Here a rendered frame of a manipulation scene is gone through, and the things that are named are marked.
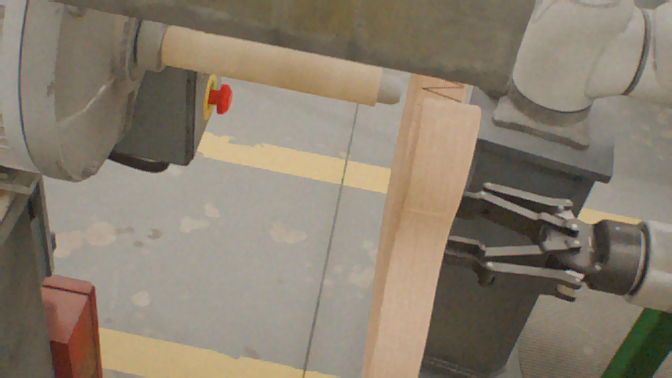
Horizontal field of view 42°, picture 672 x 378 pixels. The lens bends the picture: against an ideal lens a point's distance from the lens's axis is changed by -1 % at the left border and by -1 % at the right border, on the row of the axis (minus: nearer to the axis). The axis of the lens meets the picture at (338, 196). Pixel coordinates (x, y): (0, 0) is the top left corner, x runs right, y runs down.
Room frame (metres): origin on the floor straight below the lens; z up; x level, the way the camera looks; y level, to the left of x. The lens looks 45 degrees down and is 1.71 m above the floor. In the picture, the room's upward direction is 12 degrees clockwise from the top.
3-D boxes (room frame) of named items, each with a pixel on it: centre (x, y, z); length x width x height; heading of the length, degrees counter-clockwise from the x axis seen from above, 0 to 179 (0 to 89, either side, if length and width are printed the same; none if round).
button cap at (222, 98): (0.86, 0.18, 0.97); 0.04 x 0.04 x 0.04; 0
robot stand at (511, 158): (1.34, -0.34, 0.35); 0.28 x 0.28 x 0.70; 83
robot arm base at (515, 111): (1.34, -0.32, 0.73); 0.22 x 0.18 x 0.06; 83
